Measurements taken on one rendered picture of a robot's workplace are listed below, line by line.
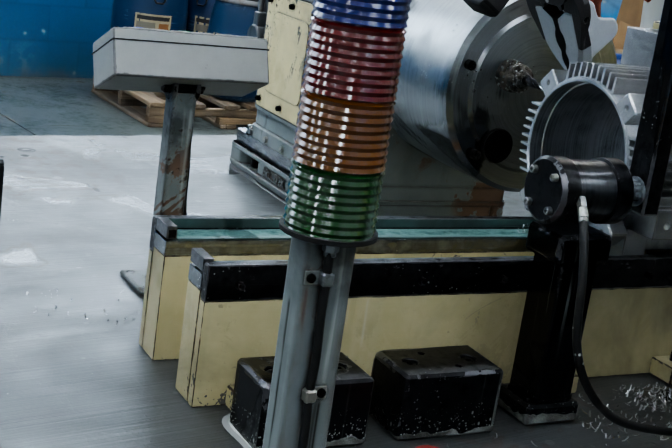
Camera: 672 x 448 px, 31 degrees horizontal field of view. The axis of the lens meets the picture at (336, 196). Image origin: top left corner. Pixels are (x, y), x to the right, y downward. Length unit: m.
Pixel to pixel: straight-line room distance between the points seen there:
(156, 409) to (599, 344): 0.47
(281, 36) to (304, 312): 1.02
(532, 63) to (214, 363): 0.61
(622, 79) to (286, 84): 0.64
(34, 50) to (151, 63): 5.76
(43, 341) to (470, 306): 0.40
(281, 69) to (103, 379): 0.77
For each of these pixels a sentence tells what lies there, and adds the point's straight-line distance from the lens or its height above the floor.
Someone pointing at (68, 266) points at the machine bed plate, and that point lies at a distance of 1.39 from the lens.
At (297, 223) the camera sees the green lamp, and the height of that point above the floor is 1.04.
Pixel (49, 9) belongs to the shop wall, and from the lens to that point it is 7.00.
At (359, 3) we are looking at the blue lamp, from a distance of 0.73.
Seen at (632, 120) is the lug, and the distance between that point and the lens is 1.21.
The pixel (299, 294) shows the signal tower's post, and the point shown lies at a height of 0.99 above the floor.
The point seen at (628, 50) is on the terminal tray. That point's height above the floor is 1.12.
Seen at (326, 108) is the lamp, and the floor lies 1.11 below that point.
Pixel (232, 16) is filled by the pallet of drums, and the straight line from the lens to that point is 6.20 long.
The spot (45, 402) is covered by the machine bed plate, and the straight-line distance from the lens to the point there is 1.06.
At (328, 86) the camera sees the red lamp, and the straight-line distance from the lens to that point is 0.74.
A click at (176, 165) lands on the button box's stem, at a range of 1.30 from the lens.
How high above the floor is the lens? 1.24
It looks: 14 degrees down
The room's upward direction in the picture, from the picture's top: 8 degrees clockwise
